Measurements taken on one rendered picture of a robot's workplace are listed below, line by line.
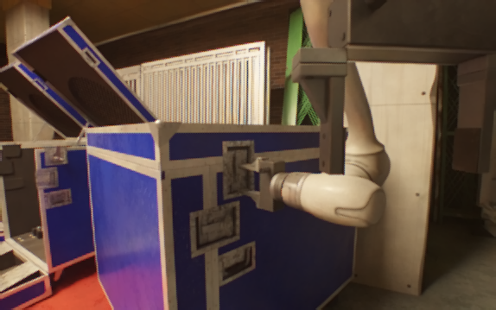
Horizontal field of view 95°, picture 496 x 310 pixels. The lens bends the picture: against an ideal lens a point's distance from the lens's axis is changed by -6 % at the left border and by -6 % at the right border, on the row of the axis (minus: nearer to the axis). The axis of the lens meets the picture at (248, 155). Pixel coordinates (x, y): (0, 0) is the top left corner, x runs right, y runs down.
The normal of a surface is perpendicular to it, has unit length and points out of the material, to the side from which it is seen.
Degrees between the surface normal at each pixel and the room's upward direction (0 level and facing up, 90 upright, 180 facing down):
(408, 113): 90
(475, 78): 90
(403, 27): 90
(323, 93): 90
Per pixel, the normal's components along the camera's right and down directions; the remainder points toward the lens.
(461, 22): 0.02, 0.10
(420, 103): -0.43, 0.09
